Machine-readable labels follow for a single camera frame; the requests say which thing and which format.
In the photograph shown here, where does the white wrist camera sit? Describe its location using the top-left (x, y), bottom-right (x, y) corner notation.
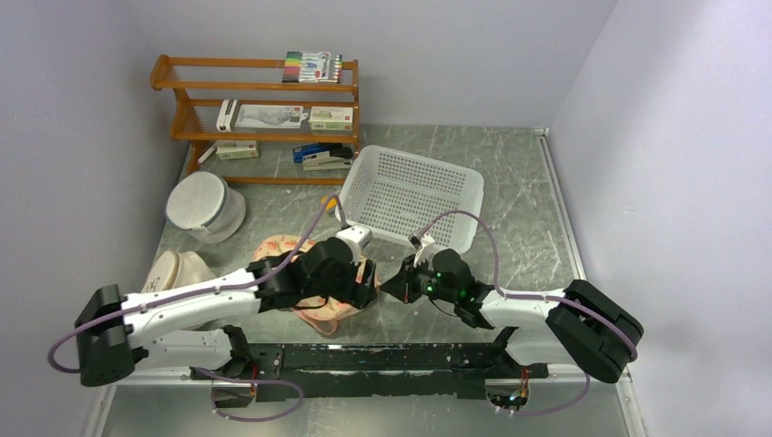
top-left (335, 225), bottom-right (372, 261)
top-left (409, 232), bottom-right (436, 268)

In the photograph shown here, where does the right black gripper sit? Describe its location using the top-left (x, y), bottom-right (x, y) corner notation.
top-left (381, 253), bottom-right (459, 304)

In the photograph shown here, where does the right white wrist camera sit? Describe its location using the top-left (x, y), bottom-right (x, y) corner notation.
top-left (409, 232), bottom-right (436, 268)

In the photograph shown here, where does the small yellow block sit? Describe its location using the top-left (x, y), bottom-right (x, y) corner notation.
top-left (320, 195), bottom-right (338, 211)

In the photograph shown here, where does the white cylindrical mesh laundry bag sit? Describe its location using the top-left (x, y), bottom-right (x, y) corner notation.
top-left (165, 171), bottom-right (247, 244)

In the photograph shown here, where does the floral pink mesh laundry bag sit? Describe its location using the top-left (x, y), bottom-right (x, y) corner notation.
top-left (253, 235), bottom-right (379, 336)

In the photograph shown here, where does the white flat packaged item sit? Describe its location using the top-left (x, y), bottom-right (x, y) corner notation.
top-left (234, 105), bottom-right (309, 129)

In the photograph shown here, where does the white box under shelf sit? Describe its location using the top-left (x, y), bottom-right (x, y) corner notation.
top-left (213, 140), bottom-right (259, 160)

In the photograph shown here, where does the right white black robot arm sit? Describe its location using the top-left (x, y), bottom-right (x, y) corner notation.
top-left (381, 249), bottom-right (645, 383)

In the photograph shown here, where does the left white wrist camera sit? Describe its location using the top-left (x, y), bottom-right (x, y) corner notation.
top-left (335, 225), bottom-right (372, 261)

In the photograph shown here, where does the green white small box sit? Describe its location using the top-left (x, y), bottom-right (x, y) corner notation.
top-left (309, 106), bottom-right (354, 131)

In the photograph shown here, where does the grey black stapler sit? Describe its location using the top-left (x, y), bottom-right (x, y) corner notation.
top-left (302, 148), bottom-right (354, 171)

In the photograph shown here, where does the blue stapler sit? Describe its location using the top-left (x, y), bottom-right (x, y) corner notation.
top-left (292, 142), bottom-right (354, 164)

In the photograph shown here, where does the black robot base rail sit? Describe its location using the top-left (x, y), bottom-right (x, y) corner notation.
top-left (214, 341), bottom-right (548, 401)

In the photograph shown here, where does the coloured marker pen set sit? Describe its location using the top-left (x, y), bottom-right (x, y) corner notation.
top-left (282, 51), bottom-right (343, 84)

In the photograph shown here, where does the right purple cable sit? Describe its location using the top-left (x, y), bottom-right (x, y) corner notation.
top-left (410, 208), bottom-right (639, 417)

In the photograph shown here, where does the wooden three-tier shelf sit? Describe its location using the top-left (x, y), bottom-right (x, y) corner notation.
top-left (149, 55), bottom-right (361, 173)

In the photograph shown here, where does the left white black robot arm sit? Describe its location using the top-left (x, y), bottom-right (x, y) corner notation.
top-left (75, 237), bottom-right (378, 387)

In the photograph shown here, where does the white perforated plastic basket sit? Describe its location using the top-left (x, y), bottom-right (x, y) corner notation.
top-left (339, 145), bottom-right (484, 253)

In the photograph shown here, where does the white red marker pen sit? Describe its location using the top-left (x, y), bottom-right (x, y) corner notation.
top-left (197, 145), bottom-right (217, 165)

